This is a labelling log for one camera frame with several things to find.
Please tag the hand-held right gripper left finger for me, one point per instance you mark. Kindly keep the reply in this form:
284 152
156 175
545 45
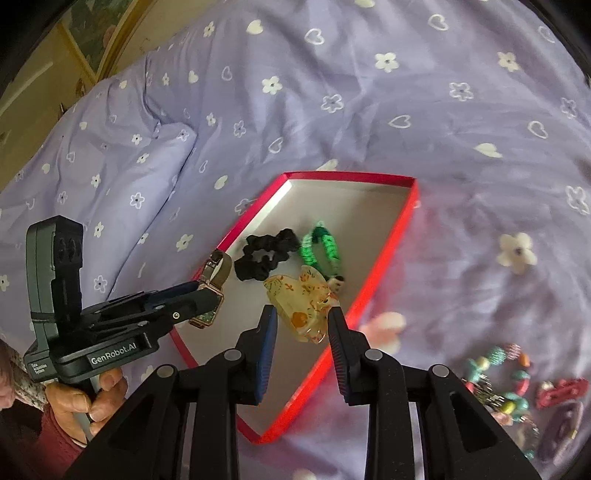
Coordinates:
268 353

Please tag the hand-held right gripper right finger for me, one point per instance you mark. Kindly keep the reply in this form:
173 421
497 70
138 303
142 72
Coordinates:
338 353

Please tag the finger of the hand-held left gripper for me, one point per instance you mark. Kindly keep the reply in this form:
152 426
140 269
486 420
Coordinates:
178 289
196 305

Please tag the gold green-faced wristwatch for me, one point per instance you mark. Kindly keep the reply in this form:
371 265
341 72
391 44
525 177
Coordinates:
225 268

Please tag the yellow floral hair claw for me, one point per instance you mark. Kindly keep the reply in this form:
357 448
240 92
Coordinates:
300 295

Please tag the person's left forearm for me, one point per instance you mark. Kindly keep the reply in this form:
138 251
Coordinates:
32 447

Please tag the person's left hand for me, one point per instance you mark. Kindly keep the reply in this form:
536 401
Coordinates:
64 404

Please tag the black fabric scrunchie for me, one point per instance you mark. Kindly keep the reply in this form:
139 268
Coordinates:
249 270

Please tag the person's floral clothing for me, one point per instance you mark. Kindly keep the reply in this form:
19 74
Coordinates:
18 374

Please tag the pink hair clip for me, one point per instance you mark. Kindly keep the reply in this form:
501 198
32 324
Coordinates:
561 392

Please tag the purple flower print blanket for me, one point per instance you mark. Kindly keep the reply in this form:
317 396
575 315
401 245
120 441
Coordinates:
369 115

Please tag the framed wall picture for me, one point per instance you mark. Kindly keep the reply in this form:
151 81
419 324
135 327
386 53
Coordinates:
92 37

